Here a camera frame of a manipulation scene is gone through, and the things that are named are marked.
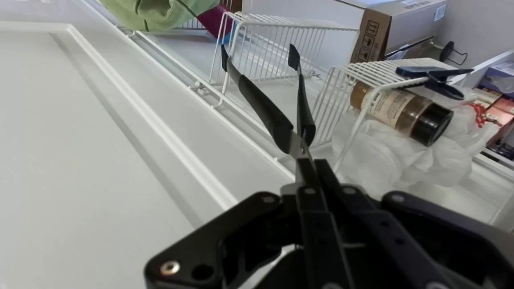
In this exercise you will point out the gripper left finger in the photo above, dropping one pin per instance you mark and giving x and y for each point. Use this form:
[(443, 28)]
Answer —
[(225, 241)]

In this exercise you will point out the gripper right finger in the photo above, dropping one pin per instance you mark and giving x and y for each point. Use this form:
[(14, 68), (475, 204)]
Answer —
[(441, 241)]

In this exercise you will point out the black and silver tongs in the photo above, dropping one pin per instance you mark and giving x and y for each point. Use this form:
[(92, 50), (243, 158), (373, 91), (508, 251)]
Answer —
[(265, 110)]

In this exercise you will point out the white plastic bag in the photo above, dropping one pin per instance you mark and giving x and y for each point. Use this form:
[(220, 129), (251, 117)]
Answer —
[(385, 160)]

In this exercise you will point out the red and white packet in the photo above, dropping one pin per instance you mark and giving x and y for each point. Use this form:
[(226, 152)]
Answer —
[(478, 114)]

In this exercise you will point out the brown spice bottle black cap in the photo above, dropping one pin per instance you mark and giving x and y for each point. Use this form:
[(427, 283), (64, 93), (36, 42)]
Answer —
[(401, 110)]

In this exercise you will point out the row of pink packets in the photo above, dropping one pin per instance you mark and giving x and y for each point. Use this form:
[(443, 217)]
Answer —
[(500, 110)]

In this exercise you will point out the white panel door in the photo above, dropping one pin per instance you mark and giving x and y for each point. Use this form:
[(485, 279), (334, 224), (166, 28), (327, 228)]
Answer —
[(80, 160)]

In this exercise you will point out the dark blue clip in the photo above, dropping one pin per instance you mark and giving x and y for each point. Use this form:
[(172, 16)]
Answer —
[(431, 74)]

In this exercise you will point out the purple packet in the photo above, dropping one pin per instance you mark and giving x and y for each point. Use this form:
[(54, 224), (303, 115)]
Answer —
[(500, 78)]

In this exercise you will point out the cardboard box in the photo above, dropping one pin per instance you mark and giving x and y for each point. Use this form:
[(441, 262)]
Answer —
[(385, 28)]

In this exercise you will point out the magenta bottle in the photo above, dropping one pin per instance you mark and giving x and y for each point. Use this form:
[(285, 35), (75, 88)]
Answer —
[(217, 20)]

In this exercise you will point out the green cloth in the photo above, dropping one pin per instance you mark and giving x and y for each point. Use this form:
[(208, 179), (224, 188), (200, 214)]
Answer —
[(156, 14)]

